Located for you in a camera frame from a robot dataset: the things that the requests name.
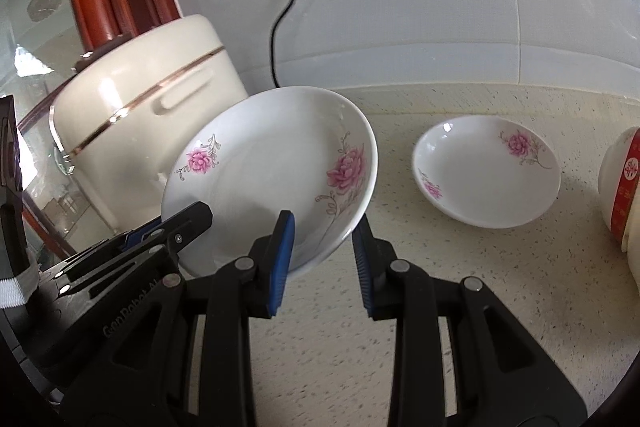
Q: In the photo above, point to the white jar with red label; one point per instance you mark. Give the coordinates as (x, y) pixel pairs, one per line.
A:
(620, 197)

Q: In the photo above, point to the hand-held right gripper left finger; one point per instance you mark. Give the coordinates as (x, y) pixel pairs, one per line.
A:
(281, 267)

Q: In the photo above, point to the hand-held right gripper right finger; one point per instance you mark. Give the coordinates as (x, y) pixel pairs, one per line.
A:
(361, 267)

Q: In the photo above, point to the small floral white plate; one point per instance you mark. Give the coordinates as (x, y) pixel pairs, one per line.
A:
(480, 177)

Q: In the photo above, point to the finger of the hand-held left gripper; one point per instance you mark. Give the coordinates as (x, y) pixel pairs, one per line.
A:
(192, 219)
(142, 236)

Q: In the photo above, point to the large floral white plate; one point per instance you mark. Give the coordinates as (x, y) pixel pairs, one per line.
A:
(270, 157)

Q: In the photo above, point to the cream rice cooker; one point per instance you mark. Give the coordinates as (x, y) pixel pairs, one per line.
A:
(150, 117)

